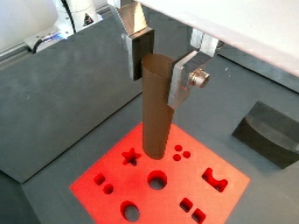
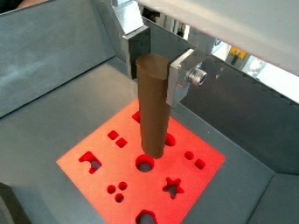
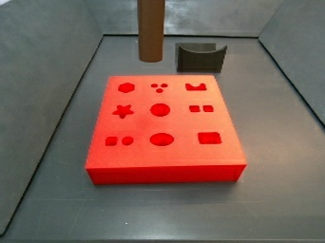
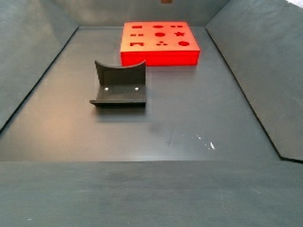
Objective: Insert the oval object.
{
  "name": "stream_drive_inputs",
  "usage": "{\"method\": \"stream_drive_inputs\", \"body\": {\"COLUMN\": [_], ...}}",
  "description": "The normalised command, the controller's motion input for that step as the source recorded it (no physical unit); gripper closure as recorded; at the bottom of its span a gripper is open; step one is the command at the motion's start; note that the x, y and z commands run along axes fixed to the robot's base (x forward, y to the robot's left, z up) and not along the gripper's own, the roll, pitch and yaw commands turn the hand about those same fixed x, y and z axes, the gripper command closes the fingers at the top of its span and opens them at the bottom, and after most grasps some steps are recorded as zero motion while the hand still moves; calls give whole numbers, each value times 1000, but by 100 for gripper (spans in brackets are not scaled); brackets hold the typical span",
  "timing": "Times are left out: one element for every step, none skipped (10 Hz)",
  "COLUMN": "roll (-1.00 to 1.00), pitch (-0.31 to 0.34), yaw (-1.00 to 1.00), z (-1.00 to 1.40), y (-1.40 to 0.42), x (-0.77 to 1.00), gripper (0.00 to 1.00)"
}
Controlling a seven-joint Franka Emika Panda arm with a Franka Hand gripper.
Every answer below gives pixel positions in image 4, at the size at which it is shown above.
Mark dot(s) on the brown oval peg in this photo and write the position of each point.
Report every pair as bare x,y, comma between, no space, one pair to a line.
166,1

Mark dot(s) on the black curved holder stand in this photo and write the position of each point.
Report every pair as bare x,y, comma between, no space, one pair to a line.
122,80

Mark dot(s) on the red shape sorter box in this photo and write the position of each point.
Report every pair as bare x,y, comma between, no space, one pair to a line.
162,43

